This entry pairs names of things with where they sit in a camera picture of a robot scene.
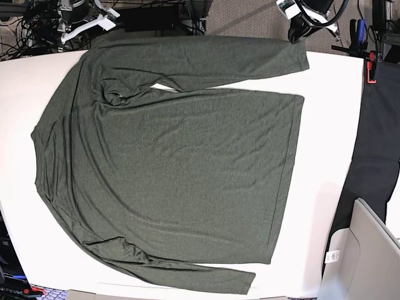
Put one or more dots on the beige plastic bin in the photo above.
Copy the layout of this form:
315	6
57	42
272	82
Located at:
368	267

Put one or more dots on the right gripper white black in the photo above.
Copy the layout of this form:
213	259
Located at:
76	17

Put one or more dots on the red clamp lower left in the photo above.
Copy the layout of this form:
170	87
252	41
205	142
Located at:
33	292

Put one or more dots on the white barcode label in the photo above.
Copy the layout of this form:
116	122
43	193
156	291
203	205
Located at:
332	256

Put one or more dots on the red black table clamp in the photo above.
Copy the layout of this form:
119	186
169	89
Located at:
372	60

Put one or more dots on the dark green long-sleeve shirt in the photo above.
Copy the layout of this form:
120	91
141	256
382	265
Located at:
155	167

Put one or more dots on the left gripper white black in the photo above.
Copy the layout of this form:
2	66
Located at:
300	27

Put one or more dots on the black box under table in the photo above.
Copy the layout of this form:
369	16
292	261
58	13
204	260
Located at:
148	20

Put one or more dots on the blue handled clamp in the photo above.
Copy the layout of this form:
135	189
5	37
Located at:
358	44

